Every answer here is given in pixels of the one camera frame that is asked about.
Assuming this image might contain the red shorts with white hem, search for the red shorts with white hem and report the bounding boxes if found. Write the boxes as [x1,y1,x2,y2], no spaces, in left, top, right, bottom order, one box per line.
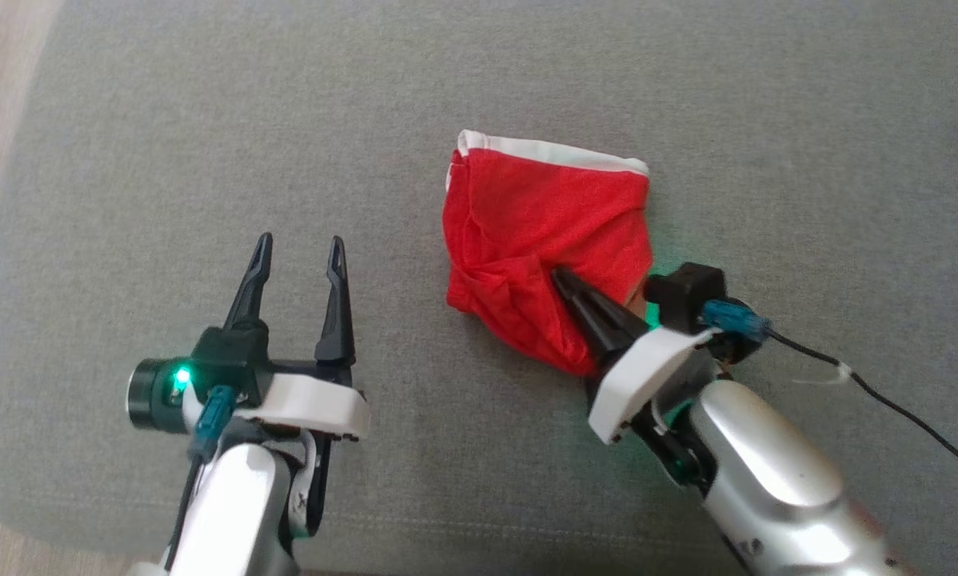
[442,130,654,377]

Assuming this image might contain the large grey sofa seat cushion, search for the large grey sofa seat cushion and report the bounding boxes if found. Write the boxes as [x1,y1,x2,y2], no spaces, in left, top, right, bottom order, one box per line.
[0,0,958,576]

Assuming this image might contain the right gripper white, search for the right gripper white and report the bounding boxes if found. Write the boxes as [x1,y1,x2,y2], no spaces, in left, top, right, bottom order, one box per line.
[553,268,758,489]

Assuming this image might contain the black cable with teal connector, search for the black cable with teal connector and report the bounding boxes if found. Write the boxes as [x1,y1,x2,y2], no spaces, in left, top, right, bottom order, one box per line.
[701,300,958,485]
[163,386,238,573]

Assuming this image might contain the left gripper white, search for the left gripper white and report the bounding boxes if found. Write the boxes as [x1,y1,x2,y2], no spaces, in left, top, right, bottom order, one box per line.
[127,233,371,442]

